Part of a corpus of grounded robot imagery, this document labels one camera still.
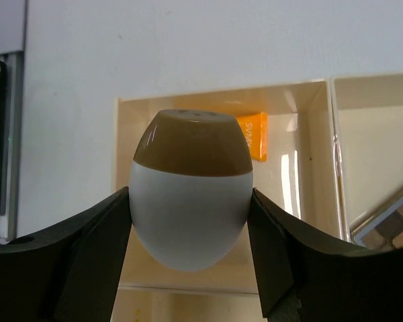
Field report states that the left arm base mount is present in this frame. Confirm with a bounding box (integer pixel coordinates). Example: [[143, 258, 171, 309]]
[[0, 52, 24, 244]]

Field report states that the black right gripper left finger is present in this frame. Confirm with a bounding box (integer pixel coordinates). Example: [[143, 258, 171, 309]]
[[0, 187, 132, 321]]

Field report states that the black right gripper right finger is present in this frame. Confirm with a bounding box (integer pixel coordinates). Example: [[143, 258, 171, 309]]
[[247, 190, 403, 321]]

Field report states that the white bottle brown cap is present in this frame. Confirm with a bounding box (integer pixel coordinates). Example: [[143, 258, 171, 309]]
[[129, 109, 253, 272]]

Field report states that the brown eyeshadow palette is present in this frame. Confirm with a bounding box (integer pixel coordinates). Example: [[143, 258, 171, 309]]
[[350, 187, 403, 251]]

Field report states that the orange cream tube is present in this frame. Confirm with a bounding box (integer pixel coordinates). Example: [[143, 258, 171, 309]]
[[236, 113, 267, 162]]

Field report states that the cream compartment organizer tray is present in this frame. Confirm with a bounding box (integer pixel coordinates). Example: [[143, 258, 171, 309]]
[[113, 73, 403, 321]]

